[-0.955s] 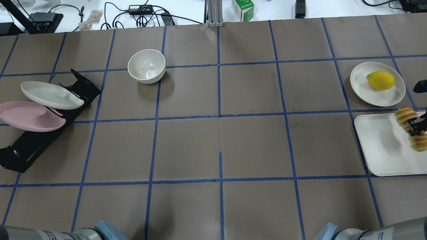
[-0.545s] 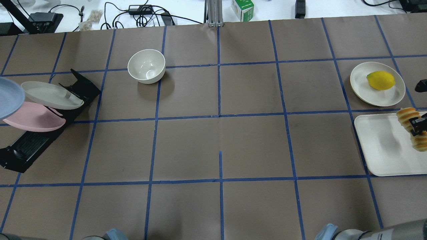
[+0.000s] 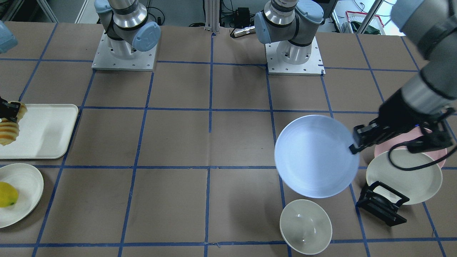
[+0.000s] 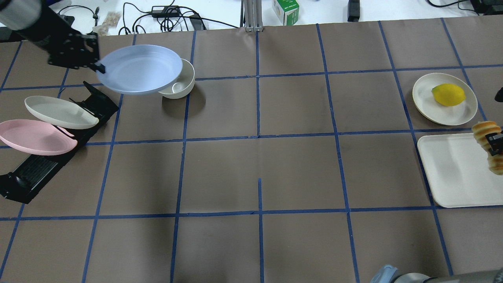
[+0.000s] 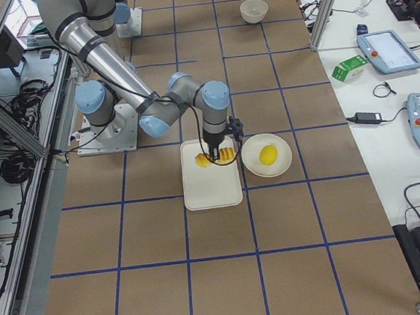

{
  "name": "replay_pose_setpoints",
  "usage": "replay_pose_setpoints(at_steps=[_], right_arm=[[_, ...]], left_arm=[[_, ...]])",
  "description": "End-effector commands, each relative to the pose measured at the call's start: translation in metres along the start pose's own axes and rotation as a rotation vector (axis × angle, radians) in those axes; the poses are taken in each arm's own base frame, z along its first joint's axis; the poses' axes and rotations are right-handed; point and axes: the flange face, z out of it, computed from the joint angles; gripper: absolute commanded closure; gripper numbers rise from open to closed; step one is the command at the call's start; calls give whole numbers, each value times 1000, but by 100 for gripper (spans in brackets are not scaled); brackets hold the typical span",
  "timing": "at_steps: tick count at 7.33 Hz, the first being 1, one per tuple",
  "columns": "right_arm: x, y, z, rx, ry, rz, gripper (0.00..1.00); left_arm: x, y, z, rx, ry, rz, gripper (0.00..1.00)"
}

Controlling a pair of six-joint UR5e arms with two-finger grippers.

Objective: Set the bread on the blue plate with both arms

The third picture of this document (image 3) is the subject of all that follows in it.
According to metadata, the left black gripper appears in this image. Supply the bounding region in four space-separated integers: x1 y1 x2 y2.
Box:
349 109 455 155

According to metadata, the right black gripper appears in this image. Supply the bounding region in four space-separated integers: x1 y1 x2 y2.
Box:
0 97 21 123

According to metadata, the light blue plate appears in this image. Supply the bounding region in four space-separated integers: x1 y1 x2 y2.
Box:
274 115 360 198

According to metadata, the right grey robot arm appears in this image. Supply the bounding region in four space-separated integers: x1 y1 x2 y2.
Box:
1 0 161 123

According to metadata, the black plate rack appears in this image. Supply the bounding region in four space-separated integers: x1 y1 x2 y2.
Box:
356 181 410 227

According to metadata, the pink plate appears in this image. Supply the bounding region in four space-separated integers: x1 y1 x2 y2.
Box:
374 126 447 160

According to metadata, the cream plate under lemon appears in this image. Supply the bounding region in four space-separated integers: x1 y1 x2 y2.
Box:
0 163 44 228

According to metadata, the cream plate in rack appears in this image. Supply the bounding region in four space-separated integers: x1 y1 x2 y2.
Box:
366 148 443 205

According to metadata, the white rectangular tray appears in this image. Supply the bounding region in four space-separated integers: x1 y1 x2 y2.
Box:
0 104 79 160

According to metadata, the yellow lemon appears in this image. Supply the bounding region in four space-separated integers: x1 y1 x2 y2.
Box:
0 182 19 208

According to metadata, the white ceramic bowl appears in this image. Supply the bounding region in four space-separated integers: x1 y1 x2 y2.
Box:
279 200 333 255

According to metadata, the red white basket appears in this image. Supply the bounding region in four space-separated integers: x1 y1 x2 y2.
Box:
340 10 386 35

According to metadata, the silver flashlight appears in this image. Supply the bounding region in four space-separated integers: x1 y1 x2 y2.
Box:
230 26 256 39

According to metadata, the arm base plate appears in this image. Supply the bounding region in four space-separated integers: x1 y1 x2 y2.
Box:
91 31 158 72
264 37 326 76

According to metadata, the aluminium frame post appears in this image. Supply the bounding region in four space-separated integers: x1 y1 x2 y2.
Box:
203 0 220 34

